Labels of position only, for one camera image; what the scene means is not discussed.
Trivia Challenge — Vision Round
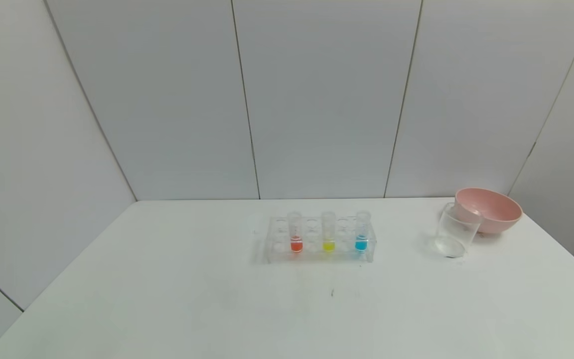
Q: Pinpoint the yellow pigment test tube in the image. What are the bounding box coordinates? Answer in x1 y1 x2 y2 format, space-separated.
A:
321 211 336 252

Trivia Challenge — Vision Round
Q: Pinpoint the blue pigment test tube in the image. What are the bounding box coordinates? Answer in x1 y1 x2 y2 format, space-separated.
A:
355 210 371 251

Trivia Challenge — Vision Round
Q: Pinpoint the orange pigment test tube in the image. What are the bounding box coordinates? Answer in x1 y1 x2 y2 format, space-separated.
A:
287 211 303 253

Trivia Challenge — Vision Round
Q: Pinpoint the clear acrylic test tube rack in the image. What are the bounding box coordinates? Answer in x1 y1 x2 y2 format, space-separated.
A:
265 215 377 264

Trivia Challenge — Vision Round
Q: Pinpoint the clear glass beaker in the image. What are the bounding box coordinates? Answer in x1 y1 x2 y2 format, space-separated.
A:
434 202 483 258

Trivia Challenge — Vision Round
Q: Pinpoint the pink bowl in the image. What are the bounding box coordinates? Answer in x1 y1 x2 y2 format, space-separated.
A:
454 187 523 234

